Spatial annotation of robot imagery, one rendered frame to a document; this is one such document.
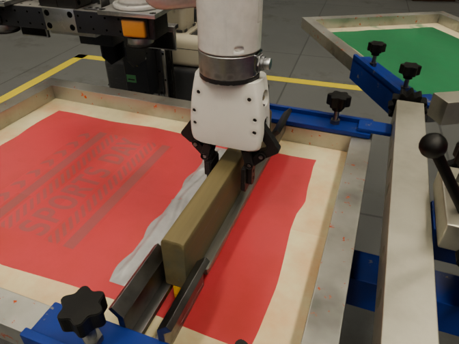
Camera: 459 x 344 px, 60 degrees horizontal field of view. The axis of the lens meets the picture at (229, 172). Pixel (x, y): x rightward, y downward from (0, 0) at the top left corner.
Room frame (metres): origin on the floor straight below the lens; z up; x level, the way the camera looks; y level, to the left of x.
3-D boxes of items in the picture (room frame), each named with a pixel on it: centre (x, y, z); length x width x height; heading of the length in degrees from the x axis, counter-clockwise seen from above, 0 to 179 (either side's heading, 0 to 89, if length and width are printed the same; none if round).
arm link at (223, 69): (0.47, -0.01, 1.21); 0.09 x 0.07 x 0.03; 70
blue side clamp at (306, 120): (0.72, -0.13, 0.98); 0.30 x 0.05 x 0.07; 69
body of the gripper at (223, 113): (0.47, 0.00, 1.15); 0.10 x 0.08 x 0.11; 70
